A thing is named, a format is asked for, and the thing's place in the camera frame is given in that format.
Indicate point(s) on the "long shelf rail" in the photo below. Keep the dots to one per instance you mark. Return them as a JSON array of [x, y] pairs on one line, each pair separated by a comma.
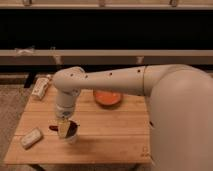
[[34, 57]]

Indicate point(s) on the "orange bowl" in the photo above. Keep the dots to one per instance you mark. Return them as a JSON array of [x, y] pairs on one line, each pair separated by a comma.
[[106, 98]]

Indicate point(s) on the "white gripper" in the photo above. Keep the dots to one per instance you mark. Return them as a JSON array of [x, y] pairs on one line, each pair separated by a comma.
[[64, 112]]

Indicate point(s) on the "white squeeze bottle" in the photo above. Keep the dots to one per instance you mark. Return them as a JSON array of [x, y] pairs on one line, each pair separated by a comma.
[[41, 86]]

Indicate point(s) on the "wooden table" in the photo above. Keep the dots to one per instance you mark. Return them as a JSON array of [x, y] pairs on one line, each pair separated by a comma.
[[119, 135]]

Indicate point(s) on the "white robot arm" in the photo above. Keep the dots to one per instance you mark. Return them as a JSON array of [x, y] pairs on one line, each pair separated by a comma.
[[180, 108]]

